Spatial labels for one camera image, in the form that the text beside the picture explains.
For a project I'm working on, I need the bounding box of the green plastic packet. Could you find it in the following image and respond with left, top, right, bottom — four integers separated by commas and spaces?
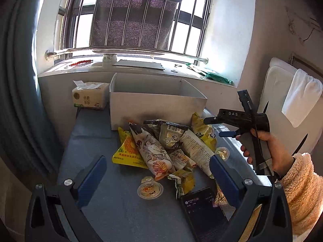
204, 72, 233, 84

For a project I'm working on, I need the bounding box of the small yellow green snack packet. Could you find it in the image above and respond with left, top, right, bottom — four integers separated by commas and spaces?
168, 169, 196, 199

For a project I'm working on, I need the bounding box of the steel window rail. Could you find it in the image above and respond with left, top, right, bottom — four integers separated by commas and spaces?
45, 46, 209, 65

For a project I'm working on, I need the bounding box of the clear jelly cup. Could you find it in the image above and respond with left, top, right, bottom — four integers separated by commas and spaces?
214, 147, 230, 160
137, 176, 164, 199

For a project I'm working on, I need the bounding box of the striped mesh hanging cloth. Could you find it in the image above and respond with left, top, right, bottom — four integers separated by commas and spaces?
89, 0, 178, 52

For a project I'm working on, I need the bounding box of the metal window grille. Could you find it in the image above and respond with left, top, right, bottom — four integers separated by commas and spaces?
45, 0, 224, 65

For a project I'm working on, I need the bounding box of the person's right forearm fuzzy sleeve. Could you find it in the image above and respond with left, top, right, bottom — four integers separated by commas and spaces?
276, 152, 323, 240

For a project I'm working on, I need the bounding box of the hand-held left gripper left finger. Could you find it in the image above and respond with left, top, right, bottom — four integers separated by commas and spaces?
25, 155, 108, 242

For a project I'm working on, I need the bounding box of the pale paper packet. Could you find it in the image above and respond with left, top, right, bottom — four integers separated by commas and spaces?
188, 64, 210, 75

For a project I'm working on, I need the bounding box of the cartoon print snack packet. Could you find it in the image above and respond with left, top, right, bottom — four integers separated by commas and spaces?
129, 121, 176, 181

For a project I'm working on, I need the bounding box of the yellow orange snack packet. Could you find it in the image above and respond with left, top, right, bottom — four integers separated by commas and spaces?
112, 127, 149, 169

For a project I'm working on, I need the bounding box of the white padded chair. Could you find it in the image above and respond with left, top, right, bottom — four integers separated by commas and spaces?
257, 57, 323, 154

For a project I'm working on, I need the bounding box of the grey green snack packet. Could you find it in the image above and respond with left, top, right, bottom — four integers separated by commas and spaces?
158, 122, 189, 154

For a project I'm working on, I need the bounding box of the tissue pack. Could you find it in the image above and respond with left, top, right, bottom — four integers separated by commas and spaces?
72, 80, 109, 111

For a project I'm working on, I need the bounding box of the gold foil packet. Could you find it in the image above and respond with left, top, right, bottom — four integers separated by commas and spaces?
214, 183, 229, 206

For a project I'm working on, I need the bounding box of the small brown snack packet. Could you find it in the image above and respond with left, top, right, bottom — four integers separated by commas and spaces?
168, 149, 197, 172

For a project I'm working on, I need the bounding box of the wooden frame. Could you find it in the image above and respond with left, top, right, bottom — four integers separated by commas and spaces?
290, 53, 323, 71

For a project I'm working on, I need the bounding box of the person's right hand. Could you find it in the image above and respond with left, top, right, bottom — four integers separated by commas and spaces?
236, 128, 294, 180

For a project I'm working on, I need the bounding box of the grey flat board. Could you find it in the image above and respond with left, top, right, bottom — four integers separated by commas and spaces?
112, 59, 166, 70

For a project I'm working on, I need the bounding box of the blue grey curtain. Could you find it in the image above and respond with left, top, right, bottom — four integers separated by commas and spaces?
0, 0, 63, 179

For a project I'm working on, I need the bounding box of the black smartphone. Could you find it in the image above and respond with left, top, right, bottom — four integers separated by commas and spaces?
180, 187, 229, 242

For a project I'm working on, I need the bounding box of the red bead string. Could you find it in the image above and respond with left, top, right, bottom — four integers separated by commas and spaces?
66, 59, 94, 68

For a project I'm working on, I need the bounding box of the dark silver snack packet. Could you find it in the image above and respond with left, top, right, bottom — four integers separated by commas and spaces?
143, 119, 167, 140

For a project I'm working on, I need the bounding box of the white towel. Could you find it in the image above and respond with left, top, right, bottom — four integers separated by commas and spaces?
281, 68, 323, 128

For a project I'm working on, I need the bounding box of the yellow chip bag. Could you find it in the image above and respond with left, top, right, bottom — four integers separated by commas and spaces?
191, 112, 218, 153

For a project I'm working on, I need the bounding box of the white cardboard box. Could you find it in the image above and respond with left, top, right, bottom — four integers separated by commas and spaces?
109, 73, 208, 131

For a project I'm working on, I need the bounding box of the long white snack packet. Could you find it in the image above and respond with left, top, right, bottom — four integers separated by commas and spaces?
180, 128, 215, 179

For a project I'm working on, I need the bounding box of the blue table cloth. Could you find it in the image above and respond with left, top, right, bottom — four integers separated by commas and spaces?
57, 107, 273, 242

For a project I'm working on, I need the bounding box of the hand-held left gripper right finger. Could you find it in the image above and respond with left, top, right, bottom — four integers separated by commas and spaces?
209, 154, 293, 242

